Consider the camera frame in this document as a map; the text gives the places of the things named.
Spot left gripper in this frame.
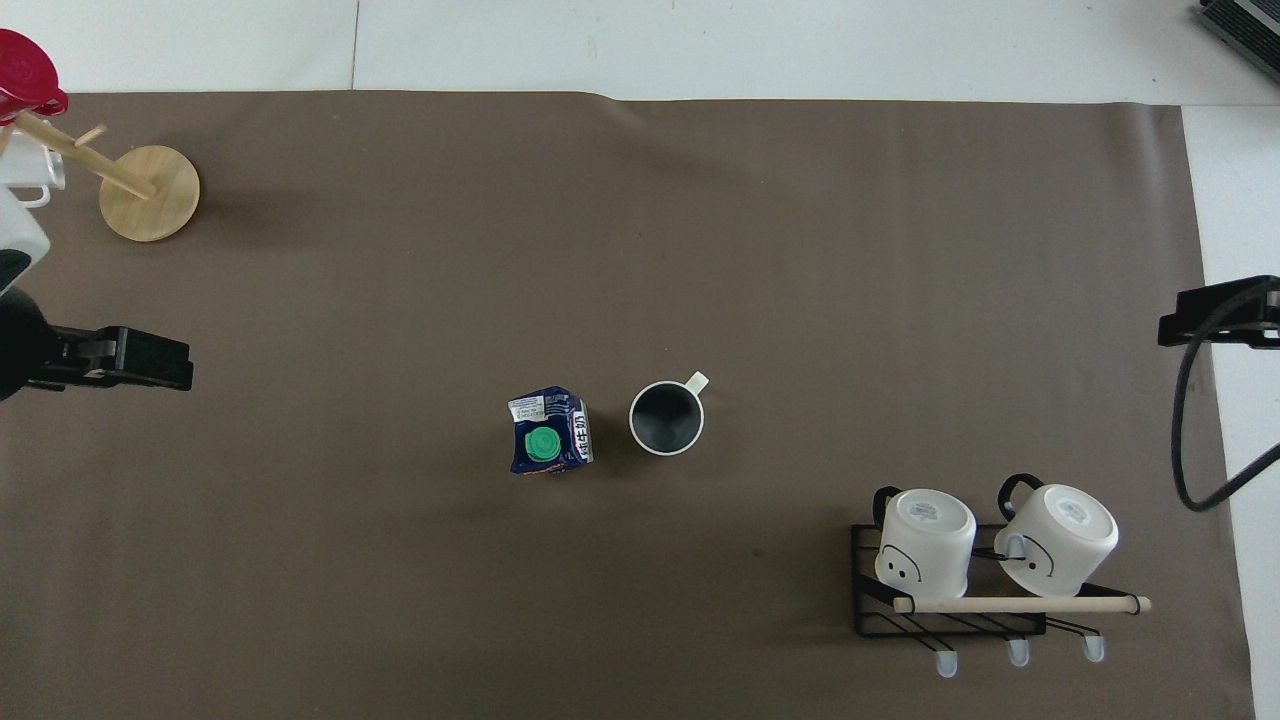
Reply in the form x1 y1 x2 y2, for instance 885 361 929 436
0 288 65 403

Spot red cup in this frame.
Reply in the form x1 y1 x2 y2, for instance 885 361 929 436
0 28 70 127

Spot blue milk carton green cap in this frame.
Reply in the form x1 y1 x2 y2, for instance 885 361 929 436
507 387 595 477

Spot white cup dark inside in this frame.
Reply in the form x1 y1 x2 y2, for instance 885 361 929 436
628 371 711 458

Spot wooden mug tree stand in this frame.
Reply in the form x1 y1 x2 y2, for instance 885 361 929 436
14 109 201 243

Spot grey electronic device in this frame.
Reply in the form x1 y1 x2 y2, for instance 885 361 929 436
1198 0 1280 73

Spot white mug with black handle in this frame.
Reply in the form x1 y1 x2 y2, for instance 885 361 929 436
872 485 978 600
993 473 1120 599

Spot black wire mug rack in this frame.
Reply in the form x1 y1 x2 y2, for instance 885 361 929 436
851 520 1153 680

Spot black cable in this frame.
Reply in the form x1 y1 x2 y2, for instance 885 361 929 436
1171 280 1280 514

